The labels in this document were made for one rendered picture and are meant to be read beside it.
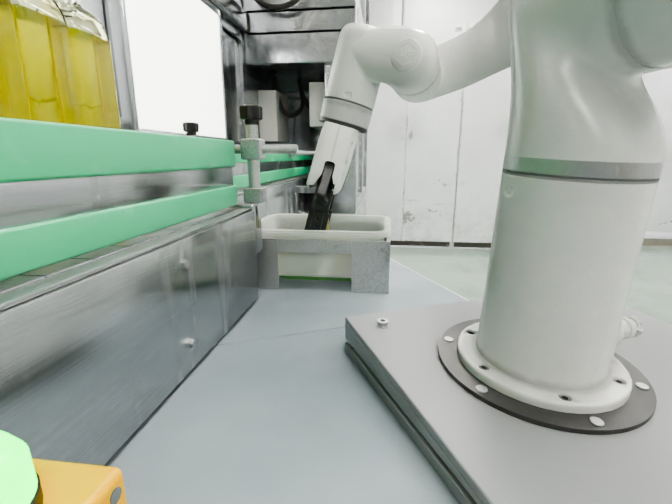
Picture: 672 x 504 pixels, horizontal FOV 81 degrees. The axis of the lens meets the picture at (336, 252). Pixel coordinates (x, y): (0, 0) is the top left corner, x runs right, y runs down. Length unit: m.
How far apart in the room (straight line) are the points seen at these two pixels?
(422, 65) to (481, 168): 3.68
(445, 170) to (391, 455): 3.93
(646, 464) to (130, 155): 0.39
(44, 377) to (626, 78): 0.37
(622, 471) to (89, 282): 0.32
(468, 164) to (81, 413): 4.05
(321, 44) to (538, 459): 1.30
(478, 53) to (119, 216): 0.52
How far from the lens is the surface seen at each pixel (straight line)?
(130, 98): 0.82
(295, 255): 0.58
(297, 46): 1.43
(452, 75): 0.67
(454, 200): 4.21
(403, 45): 0.56
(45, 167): 0.28
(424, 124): 4.13
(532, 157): 0.29
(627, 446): 0.32
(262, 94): 1.56
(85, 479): 0.20
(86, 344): 0.28
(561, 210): 0.28
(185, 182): 0.41
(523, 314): 0.31
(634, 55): 0.30
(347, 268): 0.57
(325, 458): 0.30
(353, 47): 0.60
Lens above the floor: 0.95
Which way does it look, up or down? 14 degrees down
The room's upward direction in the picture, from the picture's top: straight up
